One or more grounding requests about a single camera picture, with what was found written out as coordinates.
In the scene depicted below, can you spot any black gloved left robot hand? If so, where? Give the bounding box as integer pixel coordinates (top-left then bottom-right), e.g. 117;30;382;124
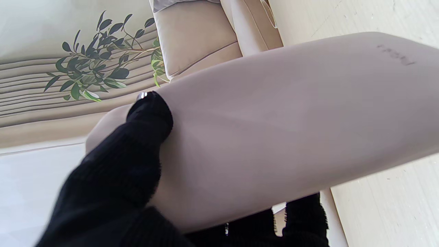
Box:
34;91;330;247

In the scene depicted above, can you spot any beige soft glasses pouch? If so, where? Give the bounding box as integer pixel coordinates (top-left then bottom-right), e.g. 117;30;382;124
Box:
85;32;439;234

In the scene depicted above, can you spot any white backdrop cloth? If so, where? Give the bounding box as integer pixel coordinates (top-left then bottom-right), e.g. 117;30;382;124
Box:
0;142;87;247

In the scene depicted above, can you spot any tall green leafy houseplant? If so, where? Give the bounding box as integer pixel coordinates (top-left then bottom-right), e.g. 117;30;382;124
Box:
44;10;169;102

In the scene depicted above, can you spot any beige fabric sofa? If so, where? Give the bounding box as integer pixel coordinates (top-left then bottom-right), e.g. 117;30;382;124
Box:
149;0;284;82

